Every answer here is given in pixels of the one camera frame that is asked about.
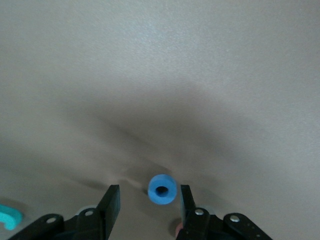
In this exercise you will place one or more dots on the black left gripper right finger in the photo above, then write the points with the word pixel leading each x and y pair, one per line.
pixel 190 220

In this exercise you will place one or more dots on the blue foam letter o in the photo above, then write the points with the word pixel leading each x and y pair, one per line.
pixel 152 192

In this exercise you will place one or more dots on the teal foam letter j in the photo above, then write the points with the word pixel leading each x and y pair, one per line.
pixel 17 216

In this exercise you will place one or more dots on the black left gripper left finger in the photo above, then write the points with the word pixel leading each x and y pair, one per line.
pixel 110 205

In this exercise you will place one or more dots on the pink foam letter p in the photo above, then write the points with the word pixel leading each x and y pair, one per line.
pixel 178 228

